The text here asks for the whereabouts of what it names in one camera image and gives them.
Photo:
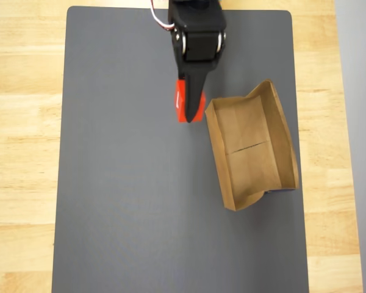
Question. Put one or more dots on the red cube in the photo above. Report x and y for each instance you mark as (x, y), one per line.
(179, 105)

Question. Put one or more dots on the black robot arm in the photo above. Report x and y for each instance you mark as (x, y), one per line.
(196, 13)

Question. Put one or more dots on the dark grey rectangular mat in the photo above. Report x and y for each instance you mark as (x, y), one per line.
(140, 198)

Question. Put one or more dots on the brown paper box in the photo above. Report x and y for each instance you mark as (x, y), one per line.
(250, 152)

